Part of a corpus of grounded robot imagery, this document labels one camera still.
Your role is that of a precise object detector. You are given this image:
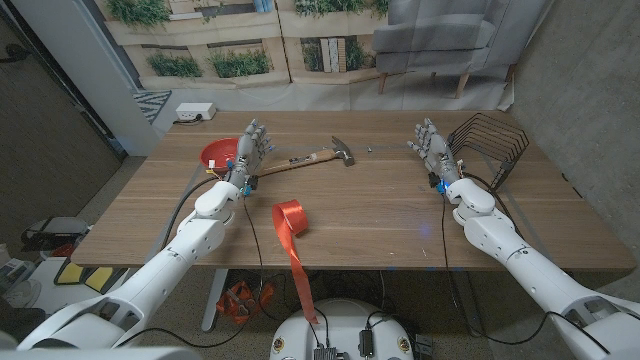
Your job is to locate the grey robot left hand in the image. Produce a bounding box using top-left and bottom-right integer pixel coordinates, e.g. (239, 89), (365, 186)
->
(223, 118), (276, 197)

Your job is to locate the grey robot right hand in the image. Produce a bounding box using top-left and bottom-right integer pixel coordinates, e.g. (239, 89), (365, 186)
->
(406, 117), (465, 194)

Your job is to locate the red satin ribbon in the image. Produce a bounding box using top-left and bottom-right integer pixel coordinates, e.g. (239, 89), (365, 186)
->
(271, 199), (320, 325)

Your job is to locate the red bowl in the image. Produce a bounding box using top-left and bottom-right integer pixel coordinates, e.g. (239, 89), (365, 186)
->
(199, 137), (241, 174)

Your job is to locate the white power strip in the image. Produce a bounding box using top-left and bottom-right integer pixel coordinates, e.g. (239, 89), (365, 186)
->
(175, 102), (218, 123)

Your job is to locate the printed room backdrop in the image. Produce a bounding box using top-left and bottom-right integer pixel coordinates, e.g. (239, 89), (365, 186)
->
(94, 0), (551, 112)

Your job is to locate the white table leg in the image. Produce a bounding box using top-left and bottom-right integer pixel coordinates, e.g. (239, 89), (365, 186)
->
(200, 268), (230, 333)

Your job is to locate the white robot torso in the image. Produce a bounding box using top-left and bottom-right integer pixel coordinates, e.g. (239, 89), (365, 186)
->
(269, 298), (416, 360)

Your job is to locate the black adapter on torso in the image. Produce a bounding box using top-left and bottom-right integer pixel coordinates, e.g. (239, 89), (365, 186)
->
(358, 328), (375, 359)

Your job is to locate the yellow and black floor pad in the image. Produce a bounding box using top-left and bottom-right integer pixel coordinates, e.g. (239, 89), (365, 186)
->
(53, 259), (129, 295)

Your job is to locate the wooden handled claw hammer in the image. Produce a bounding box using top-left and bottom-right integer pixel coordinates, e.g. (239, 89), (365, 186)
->
(257, 135), (356, 177)

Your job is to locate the black wire rack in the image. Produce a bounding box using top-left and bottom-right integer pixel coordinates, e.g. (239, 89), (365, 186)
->
(446, 112), (531, 192)

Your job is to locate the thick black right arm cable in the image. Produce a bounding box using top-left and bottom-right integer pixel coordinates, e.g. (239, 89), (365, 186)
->
(462, 172), (524, 239)

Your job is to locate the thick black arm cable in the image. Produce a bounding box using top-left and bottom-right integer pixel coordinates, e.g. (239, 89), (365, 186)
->
(462, 172), (524, 239)
(160, 175), (220, 250)

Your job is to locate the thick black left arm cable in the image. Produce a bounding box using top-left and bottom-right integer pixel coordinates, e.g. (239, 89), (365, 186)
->
(160, 175), (220, 250)

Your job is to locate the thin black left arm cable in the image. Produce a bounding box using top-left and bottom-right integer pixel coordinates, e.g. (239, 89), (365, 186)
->
(115, 197), (289, 350)

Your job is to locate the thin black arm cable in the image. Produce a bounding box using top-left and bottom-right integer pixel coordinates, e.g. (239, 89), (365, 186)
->
(439, 193), (612, 357)
(115, 197), (289, 350)

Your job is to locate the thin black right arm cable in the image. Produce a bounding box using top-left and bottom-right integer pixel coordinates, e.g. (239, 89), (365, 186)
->
(439, 193), (612, 357)

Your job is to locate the black torso cable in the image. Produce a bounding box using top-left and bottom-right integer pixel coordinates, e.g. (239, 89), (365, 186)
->
(307, 305), (332, 349)

